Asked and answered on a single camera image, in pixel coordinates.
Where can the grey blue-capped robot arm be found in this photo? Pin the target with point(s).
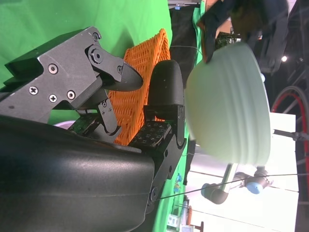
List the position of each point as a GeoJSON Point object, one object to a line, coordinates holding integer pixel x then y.
{"type": "Point", "coordinates": [217, 194]}

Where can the white round plate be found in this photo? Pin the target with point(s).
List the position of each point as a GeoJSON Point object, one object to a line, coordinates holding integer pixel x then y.
{"type": "Point", "coordinates": [61, 125]}

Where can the pale grey-green bowl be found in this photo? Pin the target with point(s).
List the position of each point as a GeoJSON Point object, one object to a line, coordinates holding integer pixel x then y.
{"type": "Point", "coordinates": [227, 104]}

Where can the green cloth with print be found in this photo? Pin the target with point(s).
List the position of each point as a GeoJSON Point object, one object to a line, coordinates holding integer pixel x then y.
{"type": "Point", "coordinates": [173, 205]}

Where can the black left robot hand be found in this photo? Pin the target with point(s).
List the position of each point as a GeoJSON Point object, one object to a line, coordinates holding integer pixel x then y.
{"type": "Point", "coordinates": [217, 21]}

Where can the black backdrop cloth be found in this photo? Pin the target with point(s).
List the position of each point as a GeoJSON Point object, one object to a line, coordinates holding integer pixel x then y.
{"type": "Point", "coordinates": [182, 31]}

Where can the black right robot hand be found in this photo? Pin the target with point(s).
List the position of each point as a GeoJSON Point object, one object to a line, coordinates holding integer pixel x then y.
{"type": "Point", "coordinates": [72, 181]}

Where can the white teal carton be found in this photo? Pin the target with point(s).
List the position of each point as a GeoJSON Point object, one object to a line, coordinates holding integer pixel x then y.
{"type": "Point", "coordinates": [173, 221]}

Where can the orange wicker basket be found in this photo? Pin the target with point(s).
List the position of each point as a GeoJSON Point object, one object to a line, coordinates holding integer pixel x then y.
{"type": "Point", "coordinates": [140, 62]}

